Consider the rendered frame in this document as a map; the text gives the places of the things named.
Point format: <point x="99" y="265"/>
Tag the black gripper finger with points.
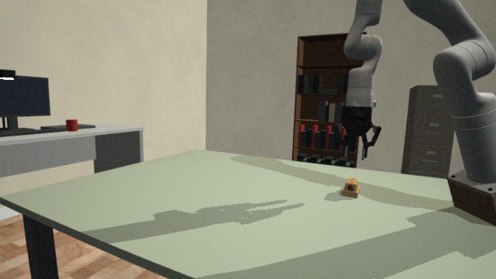
<point x="337" y="128"/>
<point x="376" y="130"/>

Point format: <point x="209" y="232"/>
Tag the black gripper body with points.
<point x="358" y="116"/>

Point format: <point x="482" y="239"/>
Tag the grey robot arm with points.
<point x="470" y="57"/>

